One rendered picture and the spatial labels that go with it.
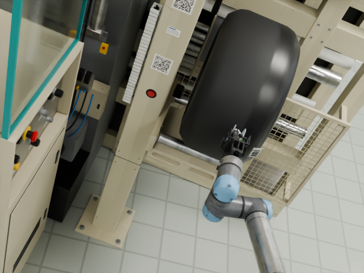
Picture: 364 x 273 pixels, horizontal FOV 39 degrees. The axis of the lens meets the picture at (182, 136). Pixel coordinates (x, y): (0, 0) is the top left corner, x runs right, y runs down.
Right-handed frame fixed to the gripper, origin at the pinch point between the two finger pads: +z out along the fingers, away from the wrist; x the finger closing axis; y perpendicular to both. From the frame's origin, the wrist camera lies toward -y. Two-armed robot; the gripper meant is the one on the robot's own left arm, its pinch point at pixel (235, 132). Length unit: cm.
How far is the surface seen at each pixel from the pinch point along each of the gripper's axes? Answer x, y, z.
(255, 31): 6.9, 28.1, 23.8
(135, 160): 31, -56, 30
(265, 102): -4.9, 13.4, 5.2
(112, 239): 27, -119, 34
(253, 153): -10.1, -8.0, 3.9
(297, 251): -80, -116, 75
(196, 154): 7.7, -30.8, 19.0
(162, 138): 23.5, -30.3, 19.2
